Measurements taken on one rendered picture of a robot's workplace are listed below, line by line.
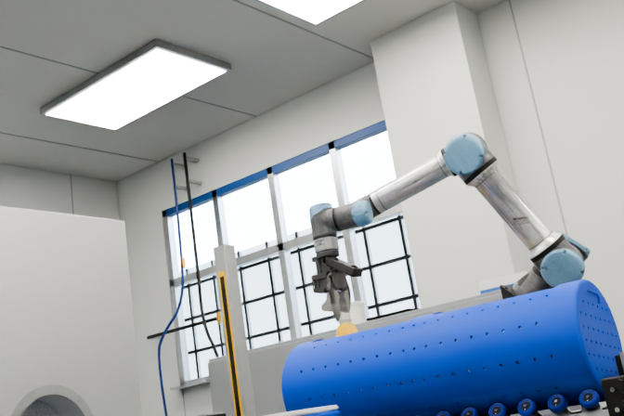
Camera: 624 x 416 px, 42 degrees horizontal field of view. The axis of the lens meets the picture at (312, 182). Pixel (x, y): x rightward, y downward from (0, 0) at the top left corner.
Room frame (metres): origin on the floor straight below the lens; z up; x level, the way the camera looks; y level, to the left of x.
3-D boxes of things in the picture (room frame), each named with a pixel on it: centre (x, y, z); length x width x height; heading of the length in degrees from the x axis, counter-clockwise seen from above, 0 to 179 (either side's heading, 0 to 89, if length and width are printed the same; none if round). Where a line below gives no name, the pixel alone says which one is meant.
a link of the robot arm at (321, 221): (2.48, -0.02, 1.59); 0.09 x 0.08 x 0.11; 71
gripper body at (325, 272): (2.49, -0.01, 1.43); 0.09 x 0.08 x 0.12; 55
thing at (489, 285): (3.93, -0.85, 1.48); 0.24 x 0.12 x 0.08; 61
